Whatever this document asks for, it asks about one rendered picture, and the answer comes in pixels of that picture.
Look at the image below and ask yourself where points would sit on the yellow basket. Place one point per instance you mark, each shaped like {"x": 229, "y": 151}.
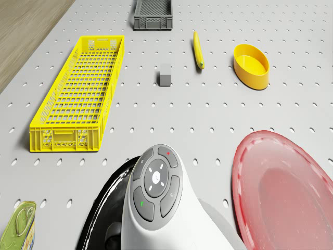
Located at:
{"x": 62, "y": 142}

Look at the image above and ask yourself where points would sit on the banana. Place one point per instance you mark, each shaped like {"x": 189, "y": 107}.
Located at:
{"x": 198, "y": 50}

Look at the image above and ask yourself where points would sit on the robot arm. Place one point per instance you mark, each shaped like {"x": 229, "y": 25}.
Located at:
{"x": 161, "y": 208}

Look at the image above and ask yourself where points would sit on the grey cube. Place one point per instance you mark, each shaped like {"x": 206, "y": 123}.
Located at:
{"x": 164, "y": 78}

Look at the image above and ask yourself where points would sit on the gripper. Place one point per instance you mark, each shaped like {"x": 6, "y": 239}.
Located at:
{"x": 113, "y": 234}

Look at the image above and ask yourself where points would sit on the red plate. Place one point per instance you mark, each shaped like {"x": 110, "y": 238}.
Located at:
{"x": 286, "y": 198}

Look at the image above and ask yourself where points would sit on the yellow bowl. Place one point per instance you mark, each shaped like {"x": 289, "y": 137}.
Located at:
{"x": 251, "y": 75}

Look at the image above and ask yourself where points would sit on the flat-sided can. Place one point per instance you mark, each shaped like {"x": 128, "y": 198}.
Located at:
{"x": 18, "y": 229}

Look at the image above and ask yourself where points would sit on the dark grey basket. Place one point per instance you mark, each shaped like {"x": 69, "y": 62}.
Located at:
{"x": 153, "y": 22}

